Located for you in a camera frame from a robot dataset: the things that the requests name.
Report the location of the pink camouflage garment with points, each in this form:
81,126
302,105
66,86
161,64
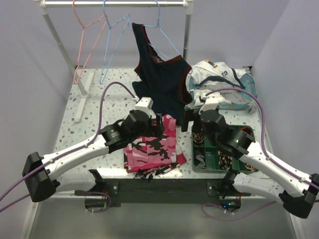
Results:
148,157

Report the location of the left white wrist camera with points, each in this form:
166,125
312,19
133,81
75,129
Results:
144,105

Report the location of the rolled grey black tie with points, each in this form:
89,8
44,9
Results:
199,161

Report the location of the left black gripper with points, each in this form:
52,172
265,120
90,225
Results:
156,130

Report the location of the blue hanger with navy top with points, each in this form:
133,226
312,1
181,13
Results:
157,26

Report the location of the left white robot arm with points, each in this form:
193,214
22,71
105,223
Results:
40,173

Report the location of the green compartment tray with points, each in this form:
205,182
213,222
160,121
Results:
212,160

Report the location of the rolled dotted tie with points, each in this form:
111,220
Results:
225,161

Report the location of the white tank top navy trim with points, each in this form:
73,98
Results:
205,72

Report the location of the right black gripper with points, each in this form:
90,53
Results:
188,115

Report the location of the white clothes rack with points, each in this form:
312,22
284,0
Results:
85,89

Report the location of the rolled orange black tie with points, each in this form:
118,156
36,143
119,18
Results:
248,130

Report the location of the navy tank top red trim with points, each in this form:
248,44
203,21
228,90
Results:
162,81

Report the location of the teal plastic bin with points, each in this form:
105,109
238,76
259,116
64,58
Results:
228,100

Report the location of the light blue wire hanger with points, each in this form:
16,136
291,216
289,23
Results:
107,64

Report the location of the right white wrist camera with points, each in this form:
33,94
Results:
211,103

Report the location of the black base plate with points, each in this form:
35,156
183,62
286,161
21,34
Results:
158,191

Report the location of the rolled floral tie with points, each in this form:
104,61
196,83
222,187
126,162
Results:
198,135

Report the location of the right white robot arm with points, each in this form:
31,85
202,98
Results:
295,190

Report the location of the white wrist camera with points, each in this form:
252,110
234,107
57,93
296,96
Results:
211,103
144,105

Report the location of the rolled pink brown tie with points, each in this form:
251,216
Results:
250,168

